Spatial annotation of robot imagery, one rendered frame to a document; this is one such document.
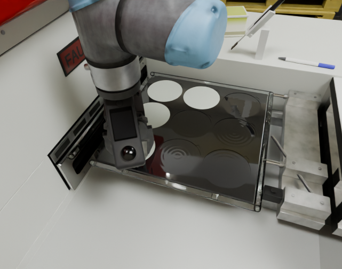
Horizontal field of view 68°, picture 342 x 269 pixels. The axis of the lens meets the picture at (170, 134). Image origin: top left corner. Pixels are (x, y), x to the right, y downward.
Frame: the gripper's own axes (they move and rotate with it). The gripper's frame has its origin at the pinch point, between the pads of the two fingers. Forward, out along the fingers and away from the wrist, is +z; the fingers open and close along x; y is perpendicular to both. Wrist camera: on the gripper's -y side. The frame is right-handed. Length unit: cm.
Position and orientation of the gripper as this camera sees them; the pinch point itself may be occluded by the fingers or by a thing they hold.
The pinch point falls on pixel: (135, 165)
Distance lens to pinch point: 54.2
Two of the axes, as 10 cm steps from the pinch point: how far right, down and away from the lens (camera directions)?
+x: -9.8, 1.5, -1.0
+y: -1.8, -7.1, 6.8
